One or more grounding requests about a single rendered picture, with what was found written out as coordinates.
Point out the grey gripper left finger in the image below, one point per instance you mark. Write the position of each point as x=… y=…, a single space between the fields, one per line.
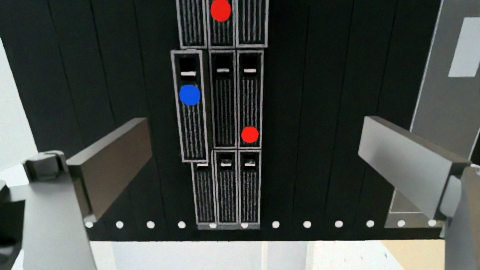
x=55 y=237

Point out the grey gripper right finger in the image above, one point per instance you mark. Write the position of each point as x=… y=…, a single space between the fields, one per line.
x=442 y=184

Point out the tan wooden board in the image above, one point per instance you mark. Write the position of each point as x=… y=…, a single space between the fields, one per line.
x=417 y=254

